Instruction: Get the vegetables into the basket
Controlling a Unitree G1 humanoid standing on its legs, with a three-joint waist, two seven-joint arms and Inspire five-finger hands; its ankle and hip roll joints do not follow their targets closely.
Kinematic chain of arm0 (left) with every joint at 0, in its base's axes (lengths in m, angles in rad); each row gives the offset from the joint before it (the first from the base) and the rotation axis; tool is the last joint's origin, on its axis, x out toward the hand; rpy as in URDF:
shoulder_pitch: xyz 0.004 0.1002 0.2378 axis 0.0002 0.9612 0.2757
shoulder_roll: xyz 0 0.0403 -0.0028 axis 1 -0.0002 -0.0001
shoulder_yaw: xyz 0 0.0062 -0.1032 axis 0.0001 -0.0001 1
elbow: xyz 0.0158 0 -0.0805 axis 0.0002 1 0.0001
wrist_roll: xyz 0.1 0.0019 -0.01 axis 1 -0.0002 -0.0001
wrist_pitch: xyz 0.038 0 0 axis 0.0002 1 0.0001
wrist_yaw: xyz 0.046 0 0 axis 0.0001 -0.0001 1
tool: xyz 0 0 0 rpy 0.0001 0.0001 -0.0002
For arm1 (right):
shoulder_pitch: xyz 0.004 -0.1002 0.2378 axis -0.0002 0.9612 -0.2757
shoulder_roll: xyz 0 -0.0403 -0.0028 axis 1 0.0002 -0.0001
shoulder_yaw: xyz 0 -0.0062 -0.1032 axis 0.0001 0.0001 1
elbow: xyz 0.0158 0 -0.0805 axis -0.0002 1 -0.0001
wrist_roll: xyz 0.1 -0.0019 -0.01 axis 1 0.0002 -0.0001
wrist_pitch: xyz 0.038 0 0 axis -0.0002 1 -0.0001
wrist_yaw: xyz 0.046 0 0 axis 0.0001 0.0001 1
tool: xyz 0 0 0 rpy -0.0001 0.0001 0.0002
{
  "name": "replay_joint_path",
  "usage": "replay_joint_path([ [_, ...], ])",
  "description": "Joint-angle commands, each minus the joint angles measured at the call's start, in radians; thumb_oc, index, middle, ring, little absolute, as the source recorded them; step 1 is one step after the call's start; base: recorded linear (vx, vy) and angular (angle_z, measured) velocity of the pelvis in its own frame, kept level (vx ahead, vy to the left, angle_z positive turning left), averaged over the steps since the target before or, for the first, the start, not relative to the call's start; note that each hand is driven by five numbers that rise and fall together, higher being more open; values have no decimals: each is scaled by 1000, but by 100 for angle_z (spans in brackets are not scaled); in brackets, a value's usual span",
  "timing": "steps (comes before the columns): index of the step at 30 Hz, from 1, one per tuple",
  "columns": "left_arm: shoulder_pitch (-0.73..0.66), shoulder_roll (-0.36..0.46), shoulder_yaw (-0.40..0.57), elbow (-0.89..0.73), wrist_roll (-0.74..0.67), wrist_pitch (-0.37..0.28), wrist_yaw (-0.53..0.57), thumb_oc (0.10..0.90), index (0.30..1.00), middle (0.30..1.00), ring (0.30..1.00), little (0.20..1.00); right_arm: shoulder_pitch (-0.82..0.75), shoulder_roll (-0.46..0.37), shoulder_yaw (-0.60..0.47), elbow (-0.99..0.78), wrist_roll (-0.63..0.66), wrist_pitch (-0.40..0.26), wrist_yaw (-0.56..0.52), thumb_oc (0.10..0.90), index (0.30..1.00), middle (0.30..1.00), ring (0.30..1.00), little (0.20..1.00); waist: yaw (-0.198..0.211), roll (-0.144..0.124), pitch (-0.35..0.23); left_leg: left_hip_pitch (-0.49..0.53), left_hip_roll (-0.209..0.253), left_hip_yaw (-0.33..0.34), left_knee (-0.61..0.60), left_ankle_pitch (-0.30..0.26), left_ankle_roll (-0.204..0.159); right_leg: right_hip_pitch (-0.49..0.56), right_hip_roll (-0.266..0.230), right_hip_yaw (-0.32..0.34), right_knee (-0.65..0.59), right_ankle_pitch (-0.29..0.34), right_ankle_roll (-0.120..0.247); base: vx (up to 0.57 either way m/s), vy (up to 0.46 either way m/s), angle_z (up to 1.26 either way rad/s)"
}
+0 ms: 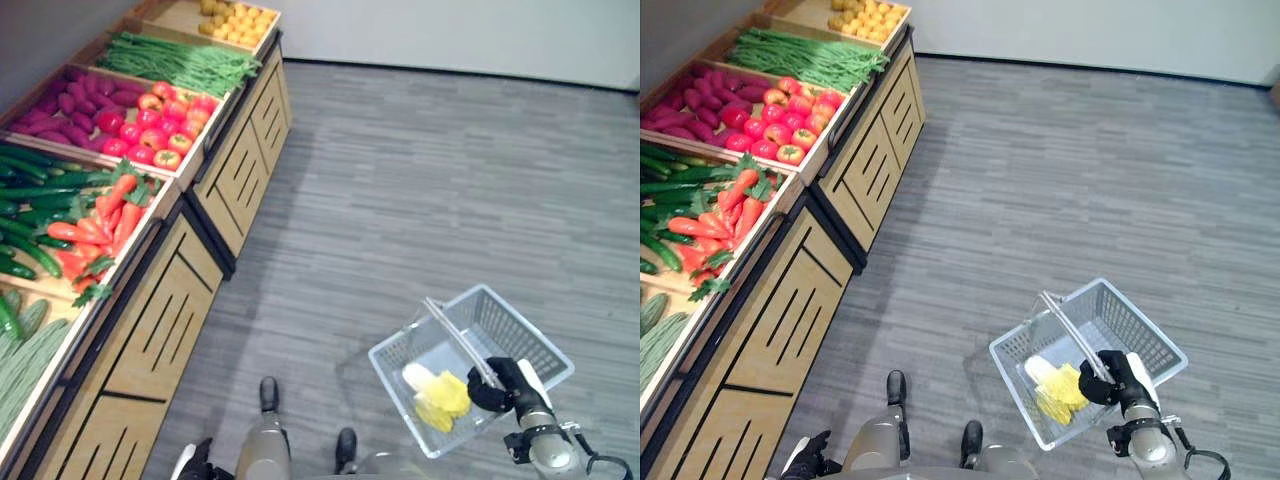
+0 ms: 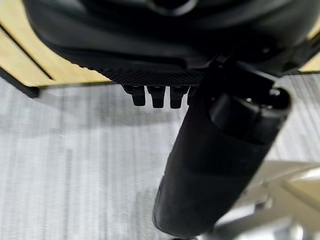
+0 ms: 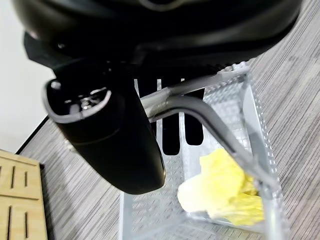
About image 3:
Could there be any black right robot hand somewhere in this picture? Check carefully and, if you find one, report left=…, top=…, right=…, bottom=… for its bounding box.
left=11, top=0, right=302, bottom=195

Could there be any yellow napa cabbage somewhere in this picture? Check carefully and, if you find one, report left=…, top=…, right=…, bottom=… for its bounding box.
left=176, top=148, right=266, bottom=227

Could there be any slotted light wooden crate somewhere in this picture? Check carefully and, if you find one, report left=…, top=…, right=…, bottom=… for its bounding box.
left=0, top=149, right=48, bottom=240

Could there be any grey basket handle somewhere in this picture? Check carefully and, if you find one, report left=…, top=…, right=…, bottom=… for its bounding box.
left=139, top=72, right=285, bottom=240

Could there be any clear plastic perforated basket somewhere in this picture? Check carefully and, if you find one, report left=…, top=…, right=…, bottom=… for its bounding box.
left=119, top=62, right=293, bottom=240

